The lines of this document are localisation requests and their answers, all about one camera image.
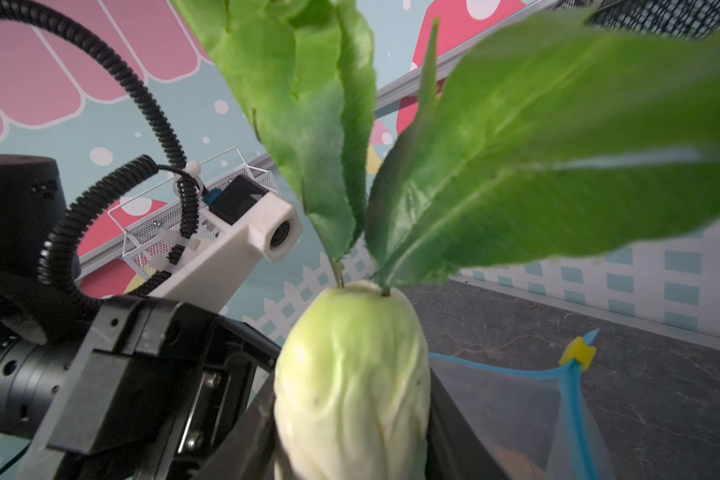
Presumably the clear zip top bag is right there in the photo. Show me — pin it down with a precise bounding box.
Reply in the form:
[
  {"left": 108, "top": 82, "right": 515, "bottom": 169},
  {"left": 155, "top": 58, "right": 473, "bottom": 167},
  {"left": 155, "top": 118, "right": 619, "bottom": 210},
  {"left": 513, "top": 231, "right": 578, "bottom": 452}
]
[{"left": 430, "top": 330, "right": 615, "bottom": 479}]

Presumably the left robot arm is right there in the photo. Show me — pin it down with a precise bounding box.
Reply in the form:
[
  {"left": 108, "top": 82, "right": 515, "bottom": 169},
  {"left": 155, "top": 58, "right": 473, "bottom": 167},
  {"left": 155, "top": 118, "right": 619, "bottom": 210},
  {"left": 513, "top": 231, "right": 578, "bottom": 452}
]
[{"left": 0, "top": 1, "right": 300, "bottom": 479}]

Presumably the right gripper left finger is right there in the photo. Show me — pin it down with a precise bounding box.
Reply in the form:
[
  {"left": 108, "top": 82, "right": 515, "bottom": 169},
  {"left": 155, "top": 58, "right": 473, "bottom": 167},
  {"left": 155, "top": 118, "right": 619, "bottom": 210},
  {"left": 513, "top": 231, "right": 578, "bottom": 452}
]
[{"left": 194, "top": 374, "right": 276, "bottom": 480}]

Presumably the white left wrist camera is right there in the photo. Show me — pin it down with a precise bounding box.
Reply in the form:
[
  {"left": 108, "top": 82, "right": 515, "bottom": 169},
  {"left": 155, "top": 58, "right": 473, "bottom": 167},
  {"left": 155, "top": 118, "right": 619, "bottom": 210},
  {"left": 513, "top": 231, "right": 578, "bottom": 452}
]
[{"left": 149, "top": 176, "right": 303, "bottom": 313}]

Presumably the white wire mesh basket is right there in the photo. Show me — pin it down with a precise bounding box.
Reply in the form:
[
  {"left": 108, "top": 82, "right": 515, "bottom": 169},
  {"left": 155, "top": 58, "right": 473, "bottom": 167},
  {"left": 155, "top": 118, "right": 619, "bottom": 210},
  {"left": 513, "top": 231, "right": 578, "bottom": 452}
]
[{"left": 106, "top": 147, "right": 282, "bottom": 282}]

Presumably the black wire mesh basket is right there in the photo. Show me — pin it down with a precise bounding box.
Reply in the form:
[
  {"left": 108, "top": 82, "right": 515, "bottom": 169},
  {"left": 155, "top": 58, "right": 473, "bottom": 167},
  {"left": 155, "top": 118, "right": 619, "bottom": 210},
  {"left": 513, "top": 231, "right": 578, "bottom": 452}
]
[{"left": 552, "top": 0, "right": 720, "bottom": 39}]

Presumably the white toy daikon radish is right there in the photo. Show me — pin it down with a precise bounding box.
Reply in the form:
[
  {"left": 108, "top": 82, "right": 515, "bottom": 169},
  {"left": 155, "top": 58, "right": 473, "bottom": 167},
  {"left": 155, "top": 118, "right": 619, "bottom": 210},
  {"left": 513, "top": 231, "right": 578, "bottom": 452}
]
[{"left": 175, "top": 1, "right": 720, "bottom": 479}]

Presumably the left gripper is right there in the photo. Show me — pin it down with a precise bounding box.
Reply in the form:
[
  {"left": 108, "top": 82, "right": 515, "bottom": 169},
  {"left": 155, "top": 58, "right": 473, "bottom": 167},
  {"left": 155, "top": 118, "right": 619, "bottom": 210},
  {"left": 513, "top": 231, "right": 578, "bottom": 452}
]
[{"left": 0, "top": 296, "right": 279, "bottom": 479}]

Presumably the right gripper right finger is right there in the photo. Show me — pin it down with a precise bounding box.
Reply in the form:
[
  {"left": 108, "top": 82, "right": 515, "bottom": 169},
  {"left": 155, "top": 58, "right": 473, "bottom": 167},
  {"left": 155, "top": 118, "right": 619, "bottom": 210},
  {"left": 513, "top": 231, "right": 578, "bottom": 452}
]
[{"left": 425, "top": 370, "right": 509, "bottom": 480}]

